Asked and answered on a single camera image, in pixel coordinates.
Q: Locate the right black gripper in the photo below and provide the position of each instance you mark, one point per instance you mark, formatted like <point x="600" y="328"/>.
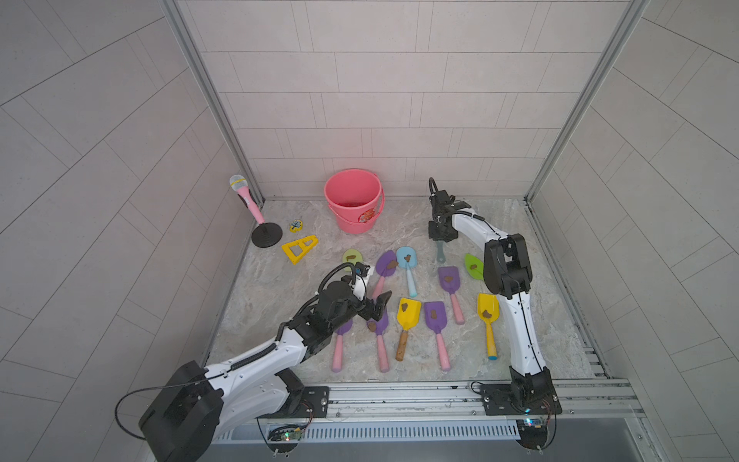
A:
<point x="433" y="233"/>

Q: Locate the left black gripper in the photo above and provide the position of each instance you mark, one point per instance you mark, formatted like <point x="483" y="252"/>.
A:
<point x="377" y="309"/>

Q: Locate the purple pointed trowel pink handle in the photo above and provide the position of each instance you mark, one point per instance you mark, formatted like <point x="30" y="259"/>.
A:
<point x="337" y="363"/>

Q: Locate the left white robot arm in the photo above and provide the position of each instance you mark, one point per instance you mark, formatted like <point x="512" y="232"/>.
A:
<point x="197" y="404"/>

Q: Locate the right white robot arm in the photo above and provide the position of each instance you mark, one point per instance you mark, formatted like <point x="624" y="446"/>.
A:
<point x="507" y="274"/>

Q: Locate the light blue trowel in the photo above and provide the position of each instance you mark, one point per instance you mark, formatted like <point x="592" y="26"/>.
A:
<point x="407" y="260"/>

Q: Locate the green leaf trowel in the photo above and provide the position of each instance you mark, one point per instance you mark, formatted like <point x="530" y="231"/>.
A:
<point x="474" y="267"/>

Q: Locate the pink plastic bucket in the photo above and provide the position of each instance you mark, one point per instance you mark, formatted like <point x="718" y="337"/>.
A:
<point x="356" y="198"/>

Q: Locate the purple square shovel front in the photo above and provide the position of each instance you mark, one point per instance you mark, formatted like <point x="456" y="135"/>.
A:
<point x="436" y="319"/>

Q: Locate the yellow triangle stencil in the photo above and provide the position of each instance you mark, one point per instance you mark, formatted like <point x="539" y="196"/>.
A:
<point x="298" y="249"/>

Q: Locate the small yellow blue toy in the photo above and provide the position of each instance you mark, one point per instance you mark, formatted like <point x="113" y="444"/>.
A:
<point x="296" y="226"/>

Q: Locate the pink toy microphone on stand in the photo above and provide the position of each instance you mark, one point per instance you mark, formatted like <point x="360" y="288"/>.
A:
<point x="265" y="234"/>

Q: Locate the yellow shovel wooden handle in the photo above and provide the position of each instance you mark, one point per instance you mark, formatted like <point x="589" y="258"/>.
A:
<point x="409" y="312"/>

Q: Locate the purple round trowel pink handle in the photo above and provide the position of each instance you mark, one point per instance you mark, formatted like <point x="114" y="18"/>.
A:
<point x="386" y="266"/>

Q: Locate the purple square shovel pink handle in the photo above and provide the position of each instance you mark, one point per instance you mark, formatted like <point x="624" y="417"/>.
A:
<point x="450" y="281"/>

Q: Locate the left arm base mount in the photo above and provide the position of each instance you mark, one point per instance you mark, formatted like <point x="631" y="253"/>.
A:
<point x="301" y="401"/>

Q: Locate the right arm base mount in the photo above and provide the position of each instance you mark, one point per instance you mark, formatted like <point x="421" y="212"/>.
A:
<point x="525" y="395"/>

